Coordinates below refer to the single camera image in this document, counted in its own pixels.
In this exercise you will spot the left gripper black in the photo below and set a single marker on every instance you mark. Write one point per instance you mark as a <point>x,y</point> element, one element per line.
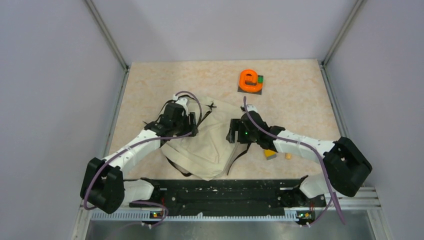
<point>191,126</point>

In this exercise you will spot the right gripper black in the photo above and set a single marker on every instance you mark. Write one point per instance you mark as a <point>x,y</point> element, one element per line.
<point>237,124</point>

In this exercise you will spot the beige canvas student bag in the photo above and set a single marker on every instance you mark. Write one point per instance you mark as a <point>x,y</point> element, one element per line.
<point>207,155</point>

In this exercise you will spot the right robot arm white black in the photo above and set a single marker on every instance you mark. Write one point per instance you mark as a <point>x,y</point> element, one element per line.
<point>345,167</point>

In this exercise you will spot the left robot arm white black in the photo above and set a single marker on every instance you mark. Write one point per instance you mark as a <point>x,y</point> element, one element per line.
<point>103,183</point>

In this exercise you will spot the yellow grey eraser block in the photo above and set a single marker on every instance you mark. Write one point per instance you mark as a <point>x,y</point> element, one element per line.
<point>269,154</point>

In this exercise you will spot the grey building plate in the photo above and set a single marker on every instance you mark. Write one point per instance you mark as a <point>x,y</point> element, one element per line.
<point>250,89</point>

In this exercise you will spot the green toy brick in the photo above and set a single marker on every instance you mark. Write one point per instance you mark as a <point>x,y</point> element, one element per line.
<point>260,79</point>

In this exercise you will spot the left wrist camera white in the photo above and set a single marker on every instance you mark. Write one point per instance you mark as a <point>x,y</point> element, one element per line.
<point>183,101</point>

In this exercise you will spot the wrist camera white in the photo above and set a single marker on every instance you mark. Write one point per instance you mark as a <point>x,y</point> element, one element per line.
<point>183,101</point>
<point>249,108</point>

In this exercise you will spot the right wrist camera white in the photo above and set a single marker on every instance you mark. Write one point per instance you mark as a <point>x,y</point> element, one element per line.
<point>249,108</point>

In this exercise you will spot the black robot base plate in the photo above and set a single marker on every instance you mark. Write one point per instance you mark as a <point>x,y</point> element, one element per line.
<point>231,197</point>

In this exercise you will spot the white cable duct strip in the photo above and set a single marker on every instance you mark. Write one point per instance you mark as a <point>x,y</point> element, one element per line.
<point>147,216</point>

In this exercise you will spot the aluminium frame rail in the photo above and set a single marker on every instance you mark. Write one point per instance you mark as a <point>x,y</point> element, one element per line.
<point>365,199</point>

